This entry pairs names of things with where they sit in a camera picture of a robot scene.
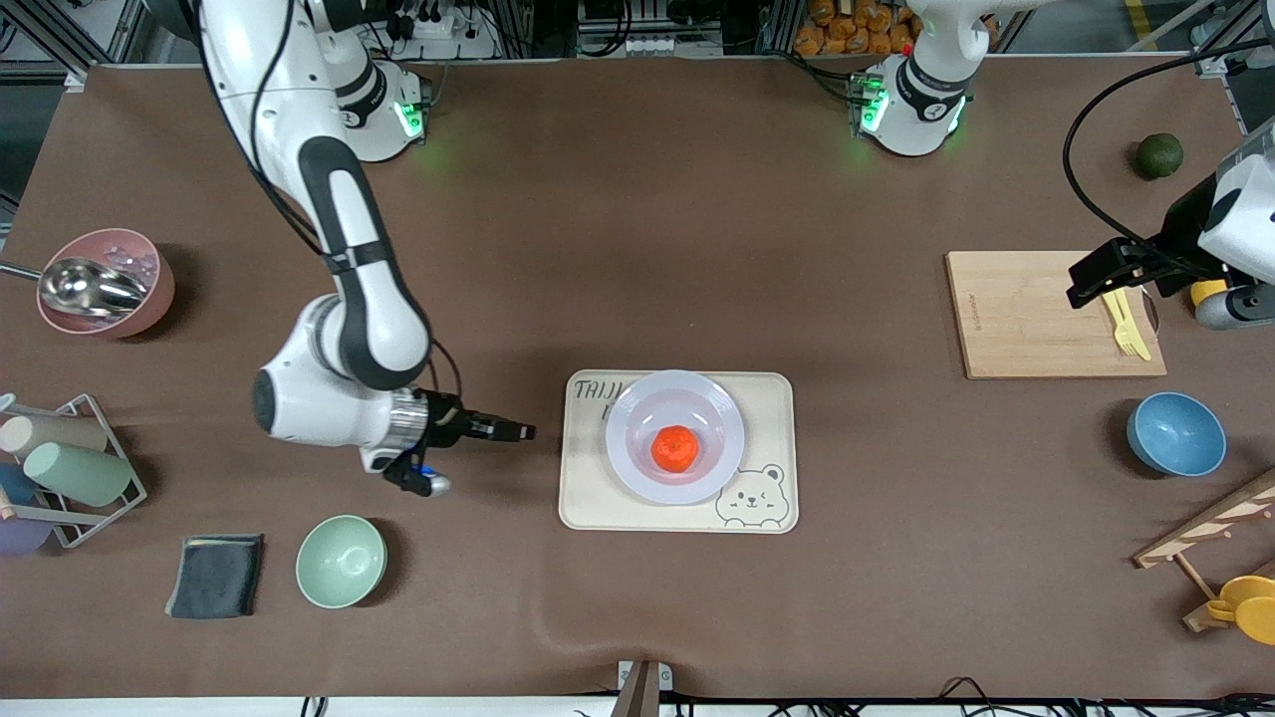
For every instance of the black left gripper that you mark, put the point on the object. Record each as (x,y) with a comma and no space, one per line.
(1181,231)

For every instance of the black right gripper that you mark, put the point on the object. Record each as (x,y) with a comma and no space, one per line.
(444,419)

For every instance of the pale blue round plate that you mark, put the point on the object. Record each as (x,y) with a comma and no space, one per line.
(637,468)

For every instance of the orange mandarin fruit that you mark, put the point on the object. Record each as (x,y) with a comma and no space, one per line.
(675,450)

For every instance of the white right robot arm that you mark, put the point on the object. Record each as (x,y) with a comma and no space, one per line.
(319,408)

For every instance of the yellow lemon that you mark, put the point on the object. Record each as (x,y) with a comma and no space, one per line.
(1207,291)

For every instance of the cream tray with bear print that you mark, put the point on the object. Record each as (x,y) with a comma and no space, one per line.
(583,498)

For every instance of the bamboo cutting board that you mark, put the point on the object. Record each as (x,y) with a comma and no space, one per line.
(1016,319)

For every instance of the dark green round fruit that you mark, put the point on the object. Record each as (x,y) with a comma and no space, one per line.
(1160,156)

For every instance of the blue bowl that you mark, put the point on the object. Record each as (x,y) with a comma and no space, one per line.
(1175,433)

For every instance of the mint green bowl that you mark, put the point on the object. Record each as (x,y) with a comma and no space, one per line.
(341,563)

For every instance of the wooden peg drying rack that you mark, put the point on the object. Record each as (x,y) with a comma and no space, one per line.
(1195,533)

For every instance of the dark grey folded cloth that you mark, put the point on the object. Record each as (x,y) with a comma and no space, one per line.
(214,578)

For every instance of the pile of bagged oranges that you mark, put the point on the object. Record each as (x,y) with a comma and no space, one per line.
(837,35)

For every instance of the yellow mug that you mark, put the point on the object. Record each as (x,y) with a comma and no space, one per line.
(1250,607)

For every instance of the pink bowl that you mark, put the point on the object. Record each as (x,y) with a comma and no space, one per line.
(149,299)

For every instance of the white power strip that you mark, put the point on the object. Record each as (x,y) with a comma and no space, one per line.
(667,45)
(448,45)

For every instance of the mint green cup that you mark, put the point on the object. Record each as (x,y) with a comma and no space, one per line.
(80,475)

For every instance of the metal scoop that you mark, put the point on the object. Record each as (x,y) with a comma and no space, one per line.
(85,287)

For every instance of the beige cup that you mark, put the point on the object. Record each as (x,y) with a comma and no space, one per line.
(60,435)

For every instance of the blue cup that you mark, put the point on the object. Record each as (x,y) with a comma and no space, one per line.
(15,485)

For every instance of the purple cup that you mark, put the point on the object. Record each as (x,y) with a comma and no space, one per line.
(20,538)

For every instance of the metal table clamp bracket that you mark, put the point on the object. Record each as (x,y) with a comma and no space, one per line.
(642,692)

